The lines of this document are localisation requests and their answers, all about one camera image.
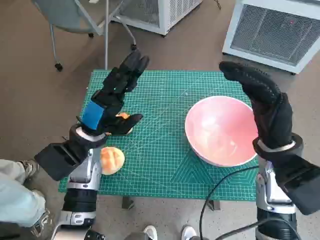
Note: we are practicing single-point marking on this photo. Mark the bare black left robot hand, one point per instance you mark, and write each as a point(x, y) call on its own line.
point(110, 105)

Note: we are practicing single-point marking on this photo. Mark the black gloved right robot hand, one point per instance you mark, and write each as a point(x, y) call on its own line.
point(270, 112)

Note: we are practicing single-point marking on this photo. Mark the oblong orange toy bread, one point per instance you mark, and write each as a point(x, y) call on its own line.
point(123, 115)

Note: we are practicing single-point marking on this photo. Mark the pink bowl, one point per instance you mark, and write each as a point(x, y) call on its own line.
point(220, 130)

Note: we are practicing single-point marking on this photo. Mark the round toy bread bun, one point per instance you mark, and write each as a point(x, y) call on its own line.
point(112, 160)

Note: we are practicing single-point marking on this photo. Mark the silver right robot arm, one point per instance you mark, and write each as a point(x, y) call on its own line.
point(265, 190)

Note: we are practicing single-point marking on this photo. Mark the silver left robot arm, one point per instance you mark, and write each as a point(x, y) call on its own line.
point(82, 172)

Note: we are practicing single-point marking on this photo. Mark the green cutting mat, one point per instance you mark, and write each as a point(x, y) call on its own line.
point(160, 112)

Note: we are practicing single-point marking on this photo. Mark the silver metal pole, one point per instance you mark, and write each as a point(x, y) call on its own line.
point(106, 37)

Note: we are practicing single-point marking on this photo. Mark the white mesh cabinet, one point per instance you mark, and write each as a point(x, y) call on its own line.
point(175, 10)
point(270, 32)

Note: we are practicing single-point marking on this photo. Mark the grey office chair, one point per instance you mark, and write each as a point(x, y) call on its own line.
point(70, 17)

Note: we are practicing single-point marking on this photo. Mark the small black device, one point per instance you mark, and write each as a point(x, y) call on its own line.
point(96, 235)

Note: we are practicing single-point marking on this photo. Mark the person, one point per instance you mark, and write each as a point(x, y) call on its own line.
point(15, 200)

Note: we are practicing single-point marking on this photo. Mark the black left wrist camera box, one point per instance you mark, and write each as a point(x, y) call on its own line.
point(57, 157)

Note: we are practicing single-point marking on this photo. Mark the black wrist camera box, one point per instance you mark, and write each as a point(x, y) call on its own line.
point(57, 157)
point(300, 185)

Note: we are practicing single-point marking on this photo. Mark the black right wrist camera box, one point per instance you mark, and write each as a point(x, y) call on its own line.
point(300, 185)

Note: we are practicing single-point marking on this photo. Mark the black table bracket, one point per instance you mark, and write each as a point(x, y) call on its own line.
point(127, 202)
point(215, 205)

